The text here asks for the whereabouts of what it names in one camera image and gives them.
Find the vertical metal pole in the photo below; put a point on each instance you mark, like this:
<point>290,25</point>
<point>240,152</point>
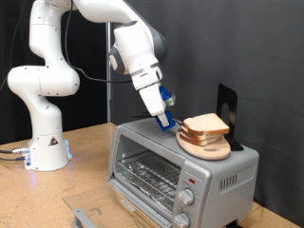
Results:
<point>108,95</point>

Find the silver oven knob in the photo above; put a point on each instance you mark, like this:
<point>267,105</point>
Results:
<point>181,220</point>
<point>186,196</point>

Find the black spatula with blue block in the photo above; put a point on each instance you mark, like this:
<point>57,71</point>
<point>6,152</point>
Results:
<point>169,122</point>

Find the white bread slice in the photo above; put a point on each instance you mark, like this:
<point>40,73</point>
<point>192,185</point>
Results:
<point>196,136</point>
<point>199,142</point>
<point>205,124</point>

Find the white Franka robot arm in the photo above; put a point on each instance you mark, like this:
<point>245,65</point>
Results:
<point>44,82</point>

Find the grey backdrop cloth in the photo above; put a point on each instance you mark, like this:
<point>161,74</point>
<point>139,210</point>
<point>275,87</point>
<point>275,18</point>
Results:
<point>205,47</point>

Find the black curtain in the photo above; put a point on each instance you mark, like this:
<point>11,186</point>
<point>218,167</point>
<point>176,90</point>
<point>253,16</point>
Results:
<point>91,104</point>

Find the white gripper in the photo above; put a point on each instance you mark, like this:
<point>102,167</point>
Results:
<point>152,99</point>

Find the aluminium foil sheet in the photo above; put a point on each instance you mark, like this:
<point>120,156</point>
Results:
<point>148,193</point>

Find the oval wooden cutting board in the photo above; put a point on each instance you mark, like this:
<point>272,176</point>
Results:
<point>209,153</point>

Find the silver toaster oven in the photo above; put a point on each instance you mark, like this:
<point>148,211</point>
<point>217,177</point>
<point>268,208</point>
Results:
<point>228,196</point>

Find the black metal bookend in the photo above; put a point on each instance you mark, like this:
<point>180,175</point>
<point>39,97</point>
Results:
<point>232,104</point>

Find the wooden crate under oven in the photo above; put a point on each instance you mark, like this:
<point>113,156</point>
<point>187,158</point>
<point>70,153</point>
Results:
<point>136,212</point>

